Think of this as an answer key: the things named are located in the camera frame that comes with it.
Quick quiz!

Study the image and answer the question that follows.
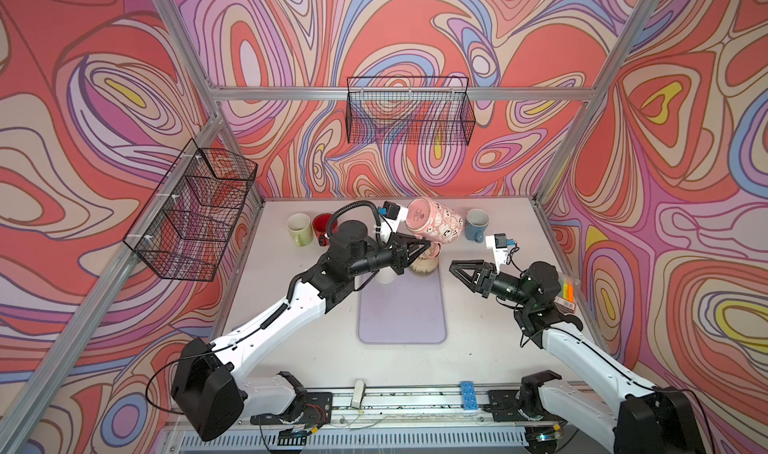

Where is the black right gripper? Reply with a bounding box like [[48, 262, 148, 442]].
[[449, 258, 533, 307]]

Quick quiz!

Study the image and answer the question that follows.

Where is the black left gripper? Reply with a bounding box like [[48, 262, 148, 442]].
[[343, 234, 430, 282]]

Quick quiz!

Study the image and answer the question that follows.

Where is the white mug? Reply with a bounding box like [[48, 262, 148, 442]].
[[375, 267, 398, 285]]

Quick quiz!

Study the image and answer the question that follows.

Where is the pink cartoon mug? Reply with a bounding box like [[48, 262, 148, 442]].
[[405, 197, 464, 259]]

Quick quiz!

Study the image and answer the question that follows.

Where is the blue floral mug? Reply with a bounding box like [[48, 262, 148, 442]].
[[464, 208, 490, 243]]

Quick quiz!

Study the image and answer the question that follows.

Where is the red mug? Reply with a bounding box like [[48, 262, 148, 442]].
[[312, 213, 338, 247]]

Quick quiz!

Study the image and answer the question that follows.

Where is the light green mug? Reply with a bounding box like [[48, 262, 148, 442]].
[[286, 213, 314, 247]]

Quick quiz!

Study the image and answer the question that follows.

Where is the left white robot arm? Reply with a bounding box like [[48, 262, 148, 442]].
[[170, 200, 431, 442]]

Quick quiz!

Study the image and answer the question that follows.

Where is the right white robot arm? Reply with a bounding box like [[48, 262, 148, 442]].
[[449, 260, 706, 453]]

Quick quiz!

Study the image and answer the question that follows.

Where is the lavender plastic tray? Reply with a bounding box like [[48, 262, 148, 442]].
[[357, 269, 447, 345]]

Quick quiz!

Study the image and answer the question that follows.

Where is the box of coloured markers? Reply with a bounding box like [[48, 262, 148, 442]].
[[554, 272, 580, 314]]

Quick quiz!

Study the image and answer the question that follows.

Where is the blue toy brick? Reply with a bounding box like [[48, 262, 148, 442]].
[[460, 381, 479, 412]]

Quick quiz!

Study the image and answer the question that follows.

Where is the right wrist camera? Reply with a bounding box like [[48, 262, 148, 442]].
[[485, 233, 518, 271]]

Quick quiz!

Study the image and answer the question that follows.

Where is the white clip on rail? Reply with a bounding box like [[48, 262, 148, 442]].
[[350, 379, 366, 410]]

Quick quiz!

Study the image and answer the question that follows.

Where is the back black wire basket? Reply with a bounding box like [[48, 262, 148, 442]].
[[345, 74, 476, 146]]

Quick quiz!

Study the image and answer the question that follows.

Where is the black wire basket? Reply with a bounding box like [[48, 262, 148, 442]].
[[123, 140, 258, 282], [345, 74, 476, 146]]

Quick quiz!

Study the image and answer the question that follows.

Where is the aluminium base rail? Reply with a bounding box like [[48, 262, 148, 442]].
[[161, 383, 661, 454]]

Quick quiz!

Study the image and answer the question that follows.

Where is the left black wire basket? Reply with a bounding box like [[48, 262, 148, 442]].
[[123, 140, 258, 282]]

